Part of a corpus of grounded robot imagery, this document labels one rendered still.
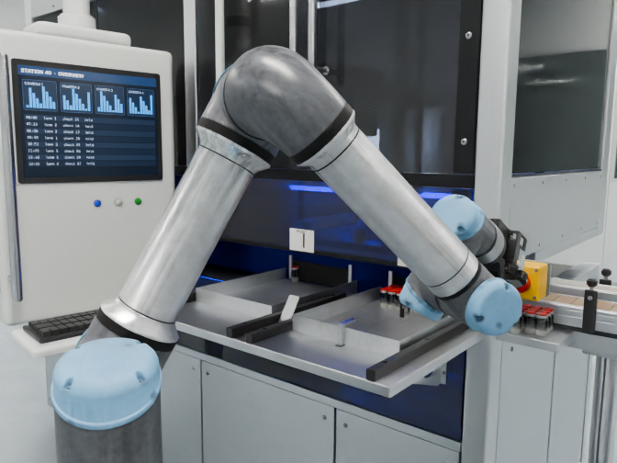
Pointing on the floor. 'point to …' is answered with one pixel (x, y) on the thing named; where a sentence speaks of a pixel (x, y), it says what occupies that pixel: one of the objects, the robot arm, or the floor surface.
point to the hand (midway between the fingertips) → (513, 285)
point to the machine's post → (493, 130)
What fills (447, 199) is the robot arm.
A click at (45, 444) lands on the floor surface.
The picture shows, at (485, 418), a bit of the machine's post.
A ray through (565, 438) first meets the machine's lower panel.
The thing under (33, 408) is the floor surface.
